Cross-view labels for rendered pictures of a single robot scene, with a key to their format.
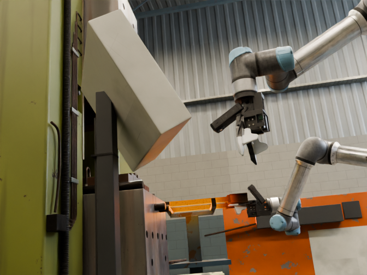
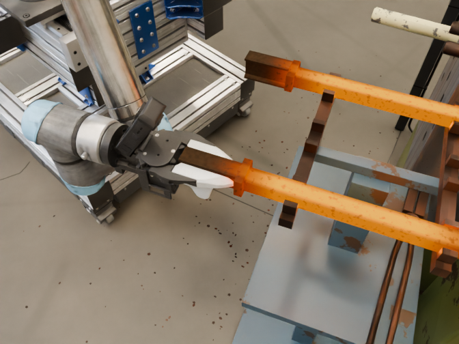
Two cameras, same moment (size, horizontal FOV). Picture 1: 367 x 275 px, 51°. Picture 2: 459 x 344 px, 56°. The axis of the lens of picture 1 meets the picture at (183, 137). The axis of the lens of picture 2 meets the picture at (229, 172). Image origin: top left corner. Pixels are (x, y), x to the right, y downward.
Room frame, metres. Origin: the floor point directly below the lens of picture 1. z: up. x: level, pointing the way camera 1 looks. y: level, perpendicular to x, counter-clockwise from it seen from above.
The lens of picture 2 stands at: (2.37, -0.08, 1.43)
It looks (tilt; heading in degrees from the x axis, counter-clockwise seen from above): 53 degrees down; 200
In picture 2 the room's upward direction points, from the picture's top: straight up
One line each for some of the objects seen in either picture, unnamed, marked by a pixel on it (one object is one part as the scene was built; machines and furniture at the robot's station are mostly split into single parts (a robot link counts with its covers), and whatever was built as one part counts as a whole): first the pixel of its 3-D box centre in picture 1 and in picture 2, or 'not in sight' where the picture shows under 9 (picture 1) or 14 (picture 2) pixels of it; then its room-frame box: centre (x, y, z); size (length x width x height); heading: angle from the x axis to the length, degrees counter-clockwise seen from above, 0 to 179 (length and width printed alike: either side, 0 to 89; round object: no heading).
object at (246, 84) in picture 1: (245, 90); not in sight; (1.08, -0.20, 1.16); 0.08 x 0.08 x 0.05
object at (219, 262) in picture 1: (195, 263); (344, 238); (1.89, -0.01, 0.65); 0.40 x 0.30 x 0.02; 179
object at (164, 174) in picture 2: not in sight; (173, 170); (2.03, -0.29, 0.92); 0.09 x 0.05 x 0.02; 84
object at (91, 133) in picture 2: (273, 204); (101, 141); (2.00, -0.43, 0.90); 0.08 x 0.05 x 0.08; 179
